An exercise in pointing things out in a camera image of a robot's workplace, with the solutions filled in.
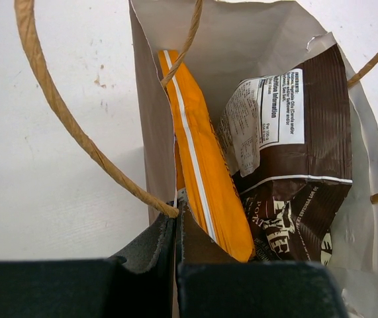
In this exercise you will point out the brown Kettle sea salt chips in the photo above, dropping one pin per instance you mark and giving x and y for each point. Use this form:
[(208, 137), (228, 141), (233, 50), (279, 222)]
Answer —
[(287, 142)]

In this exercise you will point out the orange Kettle chips bag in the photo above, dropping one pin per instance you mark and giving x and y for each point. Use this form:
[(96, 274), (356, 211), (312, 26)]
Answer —
[(202, 174)]

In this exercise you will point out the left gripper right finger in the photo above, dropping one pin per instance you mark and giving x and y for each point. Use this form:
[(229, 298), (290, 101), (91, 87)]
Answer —
[(211, 283)]

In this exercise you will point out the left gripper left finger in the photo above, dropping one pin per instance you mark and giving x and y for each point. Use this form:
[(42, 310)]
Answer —
[(135, 282)]

